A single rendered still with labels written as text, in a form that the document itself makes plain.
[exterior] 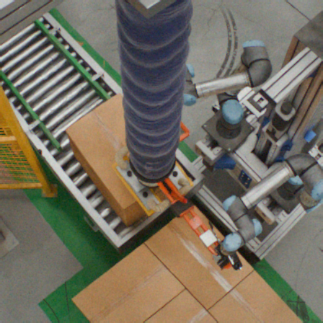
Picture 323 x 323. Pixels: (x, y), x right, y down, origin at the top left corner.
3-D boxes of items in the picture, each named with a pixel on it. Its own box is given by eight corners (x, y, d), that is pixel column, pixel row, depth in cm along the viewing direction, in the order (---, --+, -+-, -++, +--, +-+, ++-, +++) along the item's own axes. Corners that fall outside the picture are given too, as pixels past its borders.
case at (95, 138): (73, 154, 362) (65, 129, 325) (122, 120, 371) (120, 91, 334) (127, 227, 345) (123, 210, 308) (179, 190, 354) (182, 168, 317)
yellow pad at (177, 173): (140, 146, 306) (140, 143, 302) (155, 136, 309) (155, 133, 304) (178, 196, 297) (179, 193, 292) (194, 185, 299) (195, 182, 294)
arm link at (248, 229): (251, 210, 246) (231, 223, 243) (264, 229, 242) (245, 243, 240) (249, 214, 253) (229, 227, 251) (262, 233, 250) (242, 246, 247)
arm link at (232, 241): (246, 242, 238) (230, 252, 237) (242, 247, 249) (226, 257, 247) (236, 228, 241) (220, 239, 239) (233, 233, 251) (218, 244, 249)
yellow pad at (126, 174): (111, 166, 302) (110, 163, 297) (126, 156, 304) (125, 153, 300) (148, 217, 293) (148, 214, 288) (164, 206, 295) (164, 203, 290)
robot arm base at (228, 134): (228, 109, 320) (230, 102, 311) (246, 127, 316) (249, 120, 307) (210, 125, 316) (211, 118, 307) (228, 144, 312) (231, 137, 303)
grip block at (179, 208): (169, 207, 284) (169, 203, 279) (184, 195, 287) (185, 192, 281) (179, 219, 282) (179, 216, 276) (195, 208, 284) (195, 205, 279)
